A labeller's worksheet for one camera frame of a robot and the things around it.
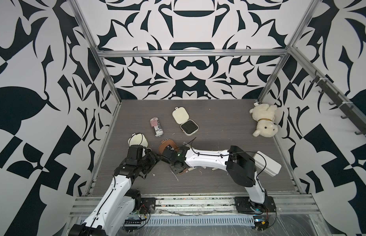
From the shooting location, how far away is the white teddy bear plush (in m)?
0.98

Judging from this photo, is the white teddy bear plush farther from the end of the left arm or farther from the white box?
the end of the left arm

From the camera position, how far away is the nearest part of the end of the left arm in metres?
0.59

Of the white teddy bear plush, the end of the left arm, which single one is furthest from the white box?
the end of the left arm

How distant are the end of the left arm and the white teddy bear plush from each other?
0.67 metres
